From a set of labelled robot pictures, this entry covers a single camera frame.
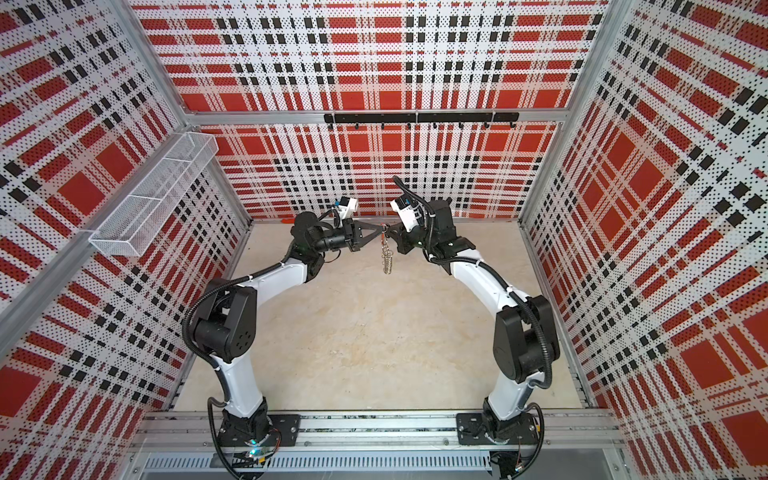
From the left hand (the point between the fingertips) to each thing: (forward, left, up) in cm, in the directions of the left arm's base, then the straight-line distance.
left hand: (383, 233), depth 78 cm
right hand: (+4, -2, -3) cm, 5 cm away
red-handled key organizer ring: (-3, -1, -4) cm, 5 cm away
